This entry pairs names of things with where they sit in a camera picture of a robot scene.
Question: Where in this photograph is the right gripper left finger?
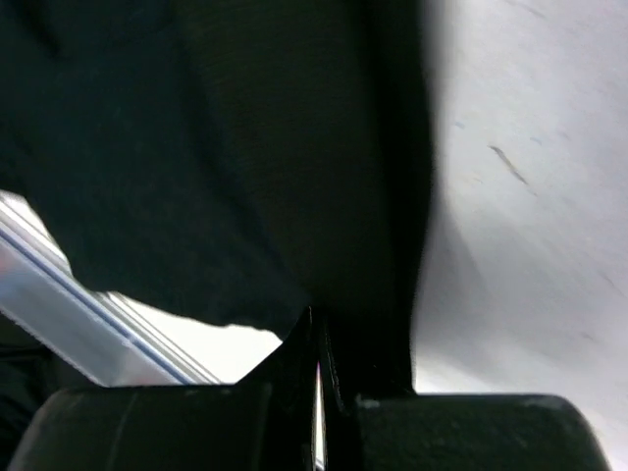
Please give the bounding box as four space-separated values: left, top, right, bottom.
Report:
9 310 317 471

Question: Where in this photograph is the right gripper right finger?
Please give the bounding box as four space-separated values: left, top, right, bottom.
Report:
318 315 610 470

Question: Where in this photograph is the black underwear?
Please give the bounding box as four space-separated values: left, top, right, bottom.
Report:
1 1 434 389

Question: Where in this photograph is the aluminium mounting rail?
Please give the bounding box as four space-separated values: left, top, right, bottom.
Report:
1 193 219 387

